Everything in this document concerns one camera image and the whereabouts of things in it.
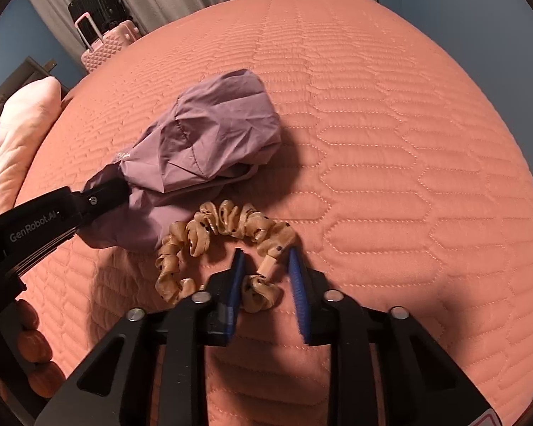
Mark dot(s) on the pale pink pillow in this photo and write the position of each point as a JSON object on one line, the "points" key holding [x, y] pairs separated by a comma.
{"points": [[17, 142]]}

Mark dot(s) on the purple cloth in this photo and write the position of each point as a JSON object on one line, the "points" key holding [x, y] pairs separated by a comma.
{"points": [[213, 133]]}

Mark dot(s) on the black suitcase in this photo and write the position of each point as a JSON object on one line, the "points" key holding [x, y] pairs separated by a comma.
{"points": [[100, 0]]}

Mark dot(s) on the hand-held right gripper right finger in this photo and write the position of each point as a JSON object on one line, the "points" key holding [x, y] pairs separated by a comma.
{"points": [[300, 293]]}

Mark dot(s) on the pink suitcase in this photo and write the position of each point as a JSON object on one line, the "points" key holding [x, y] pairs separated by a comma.
{"points": [[111, 44]]}

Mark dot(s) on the orange quilted bed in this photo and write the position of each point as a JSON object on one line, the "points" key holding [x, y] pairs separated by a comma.
{"points": [[382, 164]]}

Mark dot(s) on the tan dotted scrunchie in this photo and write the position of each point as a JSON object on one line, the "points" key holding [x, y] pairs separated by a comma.
{"points": [[213, 224]]}

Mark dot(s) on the person's left hand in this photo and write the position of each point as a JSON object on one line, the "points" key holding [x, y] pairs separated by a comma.
{"points": [[35, 348]]}

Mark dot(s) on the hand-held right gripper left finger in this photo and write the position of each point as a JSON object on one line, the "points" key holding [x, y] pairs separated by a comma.
{"points": [[236, 284]]}

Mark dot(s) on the dark wooden headboard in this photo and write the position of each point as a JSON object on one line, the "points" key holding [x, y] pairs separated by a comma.
{"points": [[13, 84]]}

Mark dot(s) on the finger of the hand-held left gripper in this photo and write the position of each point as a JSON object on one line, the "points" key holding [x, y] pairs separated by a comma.
{"points": [[104, 197]]}

